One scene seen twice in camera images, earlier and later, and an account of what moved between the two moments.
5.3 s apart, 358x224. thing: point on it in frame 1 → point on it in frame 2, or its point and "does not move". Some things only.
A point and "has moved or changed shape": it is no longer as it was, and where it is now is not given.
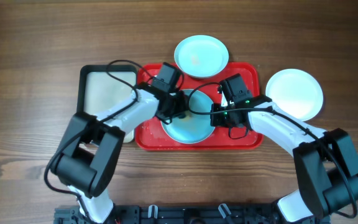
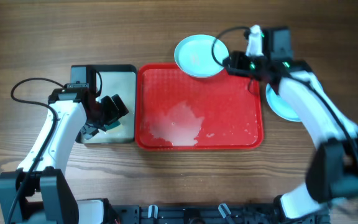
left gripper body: x=176 y=105 → x=97 y=119
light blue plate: x=191 y=128 → x=279 y=106
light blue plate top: x=201 y=56 does not move
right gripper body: x=224 y=119 → x=255 y=69
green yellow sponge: x=188 y=116 has moved or changed shape
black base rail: x=183 y=214 does not move
